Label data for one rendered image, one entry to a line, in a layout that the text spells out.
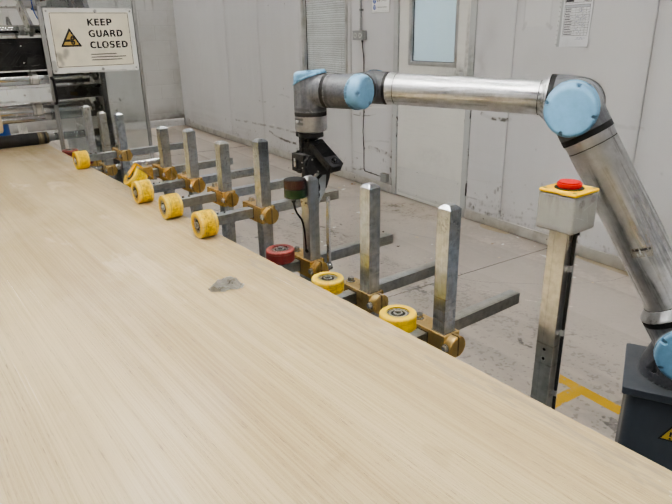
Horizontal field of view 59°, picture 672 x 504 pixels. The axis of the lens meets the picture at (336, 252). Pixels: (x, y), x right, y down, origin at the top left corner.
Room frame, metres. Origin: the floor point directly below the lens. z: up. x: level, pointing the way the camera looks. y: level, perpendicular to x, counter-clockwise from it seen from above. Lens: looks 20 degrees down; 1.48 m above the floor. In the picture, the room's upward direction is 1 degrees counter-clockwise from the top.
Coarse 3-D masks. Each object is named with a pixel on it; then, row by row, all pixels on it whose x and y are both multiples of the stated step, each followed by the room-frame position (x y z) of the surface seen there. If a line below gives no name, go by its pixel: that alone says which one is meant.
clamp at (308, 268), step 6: (300, 252) 1.62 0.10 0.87; (300, 258) 1.58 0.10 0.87; (300, 264) 1.58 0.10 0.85; (306, 264) 1.56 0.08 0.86; (312, 264) 1.55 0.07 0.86; (318, 264) 1.54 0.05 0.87; (324, 264) 1.55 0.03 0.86; (300, 270) 1.58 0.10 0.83; (306, 270) 1.56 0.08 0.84; (312, 270) 1.53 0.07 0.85; (318, 270) 1.54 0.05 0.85; (324, 270) 1.55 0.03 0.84; (306, 276) 1.56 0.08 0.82
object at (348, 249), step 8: (384, 240) 1.78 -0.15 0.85; (392, 240) 1.80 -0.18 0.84; (336, 248) 1.68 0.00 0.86; (344, 248) 1.68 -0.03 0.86; (352, 248) 1.70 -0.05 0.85; (320, 256) 1.63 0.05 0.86; (336, 256) 1.66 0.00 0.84; (344, 256) 1.68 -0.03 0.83; (288, 264) 1.56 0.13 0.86; (296, 264) 1.57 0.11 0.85
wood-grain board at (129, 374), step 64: (0, 192) 2.27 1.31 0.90; (64, 192) 2.26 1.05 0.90; (128, 192) 2.24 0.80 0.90; (0, 256) 1.55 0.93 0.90; (64, 256) 1.54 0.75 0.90; (128, 256) 1.54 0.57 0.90; (192, 256) 1.53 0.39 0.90; (256, 256) 1.52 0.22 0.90; (0, 320) 1.16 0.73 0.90; (64, 320) 1.15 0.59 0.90; (128, 320) 1.15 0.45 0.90; (192, 320) 1.14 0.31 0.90; (256, 320) 1.14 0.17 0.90; (320, 320) 1.13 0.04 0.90; (0, 384) 0.91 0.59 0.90; (64, 384) 0.90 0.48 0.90; (128, 384) 0.90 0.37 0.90; (192, 384) 0.89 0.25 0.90; (256, 384) 0.89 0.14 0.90; (320, 384) 0.89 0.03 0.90; (384, 384) 0.88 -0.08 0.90; (448, 384) 0.88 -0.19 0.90; (0, 448) 0.73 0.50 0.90; (64, 448) 0.73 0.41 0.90; (128, 448) 0.73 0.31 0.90; (192, 448) 0.72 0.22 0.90; (256, 448) 0.72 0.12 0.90; (320, 448) 0.72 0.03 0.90; (384, 448) 0.72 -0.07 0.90; (448, 448) 0.71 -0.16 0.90; (512, 448) 0.71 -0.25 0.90; (576, 448) 0.71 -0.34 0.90
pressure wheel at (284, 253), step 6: (270, 246) 1.58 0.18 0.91; (276, 246) 1.58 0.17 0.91; (282, 246) 1.58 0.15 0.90; (288, 246) 1.58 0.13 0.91; (270, 252) 1.53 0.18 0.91; (276, 252) 1.53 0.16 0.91; (282, 252) 1.53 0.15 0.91; (288, 252) 1.53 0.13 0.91; (294, 252) 1.56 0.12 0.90; (270, 258) 1.53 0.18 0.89; (276, 258) 1.52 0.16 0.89; (282, 258) 1.52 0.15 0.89; (288, 258) 1.53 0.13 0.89; (294, 258) 1.55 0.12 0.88; (282, 264) 1.52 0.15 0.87
